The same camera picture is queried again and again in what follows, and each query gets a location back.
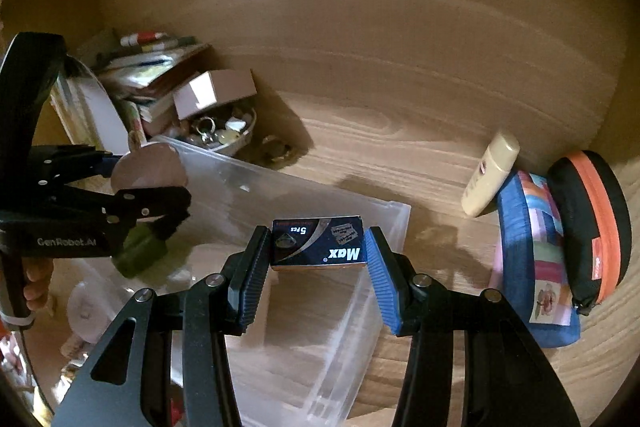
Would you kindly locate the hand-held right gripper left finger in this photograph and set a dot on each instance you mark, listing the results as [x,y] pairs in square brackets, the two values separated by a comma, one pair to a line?
[252,279]

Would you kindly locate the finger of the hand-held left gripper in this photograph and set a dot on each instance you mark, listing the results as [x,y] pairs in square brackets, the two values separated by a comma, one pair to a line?
[106,167]
[150,203]

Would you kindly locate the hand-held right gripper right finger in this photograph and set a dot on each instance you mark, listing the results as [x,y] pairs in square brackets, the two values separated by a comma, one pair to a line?
[382,287]

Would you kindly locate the round hand mirror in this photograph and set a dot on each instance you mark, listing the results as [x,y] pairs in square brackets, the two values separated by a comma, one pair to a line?
[147,169]

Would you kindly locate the dark small cardboard box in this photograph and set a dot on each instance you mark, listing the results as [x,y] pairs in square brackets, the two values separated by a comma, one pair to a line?
[320,244]

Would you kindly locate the clear plastic storage bin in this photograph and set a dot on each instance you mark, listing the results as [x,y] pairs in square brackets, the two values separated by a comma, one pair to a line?
[300,357]

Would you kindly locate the wooden desktop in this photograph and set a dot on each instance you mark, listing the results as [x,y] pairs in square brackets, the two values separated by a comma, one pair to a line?
[400,147]

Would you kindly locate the person's left hand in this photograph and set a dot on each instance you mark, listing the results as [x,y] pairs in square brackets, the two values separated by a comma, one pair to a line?
[39,284]

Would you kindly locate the teal green bottle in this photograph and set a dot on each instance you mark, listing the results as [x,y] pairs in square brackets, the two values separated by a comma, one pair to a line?
[140,252]

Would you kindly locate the bowl of trinkets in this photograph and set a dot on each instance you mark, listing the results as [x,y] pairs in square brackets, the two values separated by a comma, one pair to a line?
[220,134]

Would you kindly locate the stack of books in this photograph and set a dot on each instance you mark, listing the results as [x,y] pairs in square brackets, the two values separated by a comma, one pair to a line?
[150,77]

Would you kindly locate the white cardboard box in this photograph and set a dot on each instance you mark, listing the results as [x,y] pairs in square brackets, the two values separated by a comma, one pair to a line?
[215,92]

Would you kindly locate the small metal trinket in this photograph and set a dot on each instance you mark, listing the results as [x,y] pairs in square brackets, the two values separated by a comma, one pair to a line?
[277,152]

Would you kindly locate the blue patchwork pouch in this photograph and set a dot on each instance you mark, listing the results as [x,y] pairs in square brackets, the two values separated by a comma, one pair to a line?
[520,257]

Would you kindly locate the cream plastic bottle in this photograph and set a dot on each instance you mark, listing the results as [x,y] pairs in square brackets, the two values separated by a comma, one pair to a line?
[487,177]

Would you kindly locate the black case with orange zipper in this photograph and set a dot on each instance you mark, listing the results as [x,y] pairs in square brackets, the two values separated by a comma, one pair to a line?
[575,207]

